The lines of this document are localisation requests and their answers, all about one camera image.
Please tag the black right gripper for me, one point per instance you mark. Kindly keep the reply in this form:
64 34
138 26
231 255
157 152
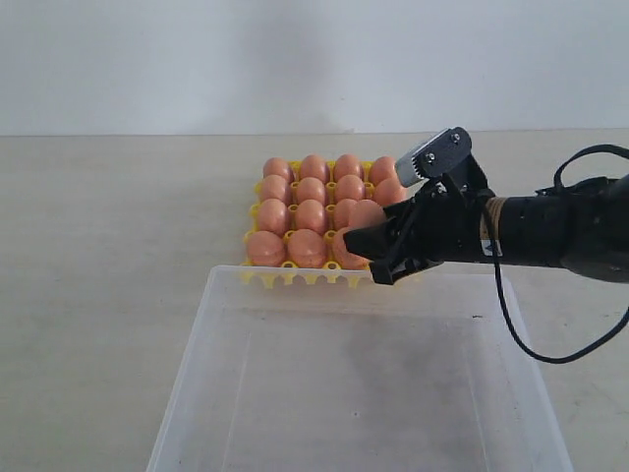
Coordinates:
433 227

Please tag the brown egg bin bottom edge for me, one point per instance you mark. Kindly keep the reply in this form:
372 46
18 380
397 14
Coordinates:
349 187

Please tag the brown egg tray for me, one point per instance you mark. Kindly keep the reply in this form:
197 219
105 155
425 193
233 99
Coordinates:
347 164
279 167
314 165

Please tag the brown egg corner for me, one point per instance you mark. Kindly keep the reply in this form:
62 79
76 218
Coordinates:
273 216

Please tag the brown egg large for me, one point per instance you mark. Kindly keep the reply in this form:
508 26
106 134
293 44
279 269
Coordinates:
265 248

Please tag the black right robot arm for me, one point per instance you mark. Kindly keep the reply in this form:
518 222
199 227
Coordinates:
583 228

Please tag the yellow plastic egg tray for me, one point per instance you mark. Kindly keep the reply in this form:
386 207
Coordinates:
288 272

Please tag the clear plastic bin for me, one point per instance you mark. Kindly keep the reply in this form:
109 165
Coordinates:
419 376

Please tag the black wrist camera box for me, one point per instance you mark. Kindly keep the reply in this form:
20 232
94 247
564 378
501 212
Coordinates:
444 163

